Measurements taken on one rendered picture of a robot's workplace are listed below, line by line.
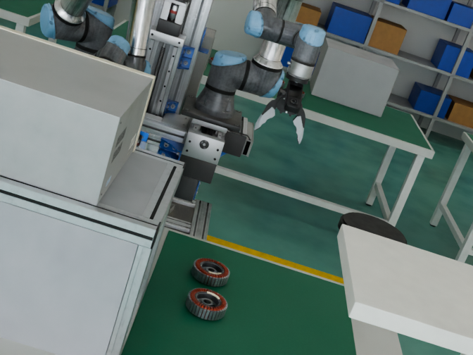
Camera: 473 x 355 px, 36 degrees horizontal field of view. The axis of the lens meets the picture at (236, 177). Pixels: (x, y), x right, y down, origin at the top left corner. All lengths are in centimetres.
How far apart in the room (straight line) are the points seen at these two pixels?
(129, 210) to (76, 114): 24
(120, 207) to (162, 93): 127
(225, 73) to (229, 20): 596
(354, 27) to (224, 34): 155
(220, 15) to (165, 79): 585
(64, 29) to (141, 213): 118
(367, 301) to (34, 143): 73
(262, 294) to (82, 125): 92
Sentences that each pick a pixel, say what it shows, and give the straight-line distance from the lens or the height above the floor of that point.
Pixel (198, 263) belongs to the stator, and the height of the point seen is 79.
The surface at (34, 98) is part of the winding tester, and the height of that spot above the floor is 130.
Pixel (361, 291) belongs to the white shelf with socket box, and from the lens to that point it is 137.
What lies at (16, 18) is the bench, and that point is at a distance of 469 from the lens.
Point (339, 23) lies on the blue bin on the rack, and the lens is 805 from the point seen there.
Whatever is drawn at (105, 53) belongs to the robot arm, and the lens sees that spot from 231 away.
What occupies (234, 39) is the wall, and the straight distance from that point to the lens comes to 864.
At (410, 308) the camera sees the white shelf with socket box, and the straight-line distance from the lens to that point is 139.
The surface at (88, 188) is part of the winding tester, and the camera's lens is 154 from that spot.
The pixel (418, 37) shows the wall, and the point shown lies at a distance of 874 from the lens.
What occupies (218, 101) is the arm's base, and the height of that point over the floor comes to 109.
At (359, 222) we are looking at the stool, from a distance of 357.
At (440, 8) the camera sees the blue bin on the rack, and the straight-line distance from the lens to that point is 817.
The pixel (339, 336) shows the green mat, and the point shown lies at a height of 75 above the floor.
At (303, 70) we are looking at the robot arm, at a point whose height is 138.
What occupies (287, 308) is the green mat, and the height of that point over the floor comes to 75.
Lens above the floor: 178
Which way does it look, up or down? 20 degrees down
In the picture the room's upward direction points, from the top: 19 degrees clockwise
